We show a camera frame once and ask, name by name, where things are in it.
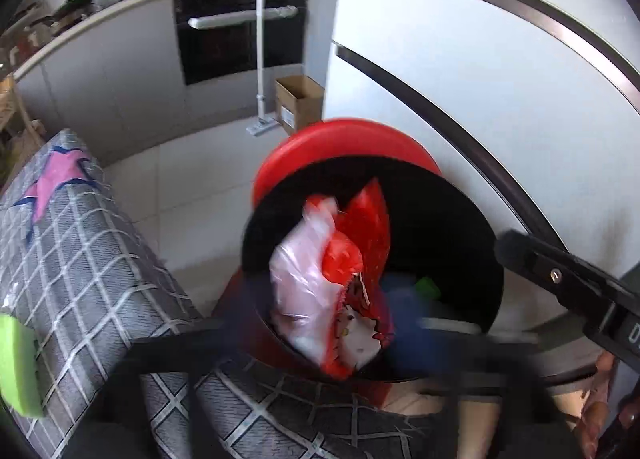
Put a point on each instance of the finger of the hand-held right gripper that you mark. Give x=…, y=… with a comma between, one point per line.
x=545, y=266

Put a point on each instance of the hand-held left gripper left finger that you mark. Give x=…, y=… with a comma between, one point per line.
x=200, y=344

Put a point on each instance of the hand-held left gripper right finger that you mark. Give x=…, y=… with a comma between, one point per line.
x=415, y=334

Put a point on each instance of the black round bin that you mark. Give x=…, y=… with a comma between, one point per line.
x=450, y=239

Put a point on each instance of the red plastic bag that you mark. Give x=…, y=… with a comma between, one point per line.
x=367, y=229

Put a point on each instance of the green sponge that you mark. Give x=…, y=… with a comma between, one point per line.
x=20, y=364

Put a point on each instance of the person's right hand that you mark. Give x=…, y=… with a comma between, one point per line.
x=595, y=419

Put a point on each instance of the red plastic stool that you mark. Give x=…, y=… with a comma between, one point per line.
x=325, y=139

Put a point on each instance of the white refrigerator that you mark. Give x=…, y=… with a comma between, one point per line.
x=450, y=64

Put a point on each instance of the cardboard box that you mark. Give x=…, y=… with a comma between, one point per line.
x=300, y=104

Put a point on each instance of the grey kitchen base cabinets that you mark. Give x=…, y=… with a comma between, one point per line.
x=110, y=89

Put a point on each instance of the white mop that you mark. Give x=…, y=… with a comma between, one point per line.
x=261, y=64

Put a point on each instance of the black built-in oven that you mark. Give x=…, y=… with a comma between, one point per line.
x=225, y=49

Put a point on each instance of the beige storage trolley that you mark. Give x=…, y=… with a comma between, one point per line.
x=7, y=104

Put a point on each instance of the black wok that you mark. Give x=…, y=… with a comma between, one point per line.
x=75, y=6

